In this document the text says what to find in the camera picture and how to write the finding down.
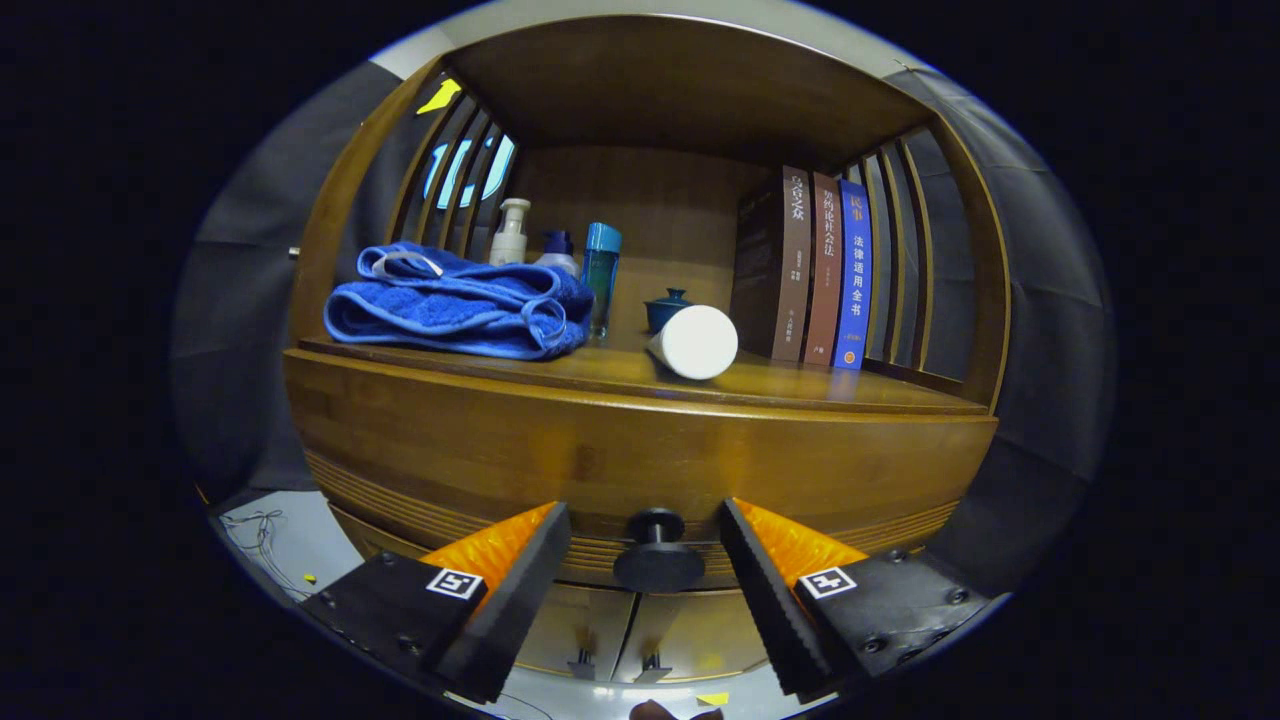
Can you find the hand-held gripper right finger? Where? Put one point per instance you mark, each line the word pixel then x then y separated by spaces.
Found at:
pixel 765 610

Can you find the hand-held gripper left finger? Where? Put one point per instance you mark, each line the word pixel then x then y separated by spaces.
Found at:
pixel 515 600

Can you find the wooden drawer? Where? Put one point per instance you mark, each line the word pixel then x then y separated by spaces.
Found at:
pixel 640 450

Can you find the white tube with green end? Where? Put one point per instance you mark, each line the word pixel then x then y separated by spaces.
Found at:
pixel 700 342

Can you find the wooden cabinet door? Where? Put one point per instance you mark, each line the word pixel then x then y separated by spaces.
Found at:
pixel 700 630
pixel 580 630

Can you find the wooden countertop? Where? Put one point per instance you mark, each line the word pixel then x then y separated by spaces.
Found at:
pixel 800 385

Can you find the wooden cabinet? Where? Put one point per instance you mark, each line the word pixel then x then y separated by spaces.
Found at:
pixel 650 210

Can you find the yellow tape piece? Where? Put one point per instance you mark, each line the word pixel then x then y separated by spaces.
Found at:
pixel 713 698

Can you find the blue folded towel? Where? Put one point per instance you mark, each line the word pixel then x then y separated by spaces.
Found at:
pixel 450 310

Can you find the blue lidded teacup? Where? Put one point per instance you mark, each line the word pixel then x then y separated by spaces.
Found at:
pixel 662 312

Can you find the clear teal bottle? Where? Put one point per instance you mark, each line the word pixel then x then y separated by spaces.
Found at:
pixel 601 280

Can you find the reddish brown book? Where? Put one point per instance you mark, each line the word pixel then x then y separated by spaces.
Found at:
pixel 822 280

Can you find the white bottle with blue cap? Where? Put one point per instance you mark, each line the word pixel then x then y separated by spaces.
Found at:
pixel 558 262

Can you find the blue book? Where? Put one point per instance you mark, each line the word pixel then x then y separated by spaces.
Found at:
pixel 852 280

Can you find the dark brown book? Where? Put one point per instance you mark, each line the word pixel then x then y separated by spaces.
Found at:
pixel 775 260

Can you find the white pump bottle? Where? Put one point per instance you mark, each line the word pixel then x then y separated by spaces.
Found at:
pixel 510 245

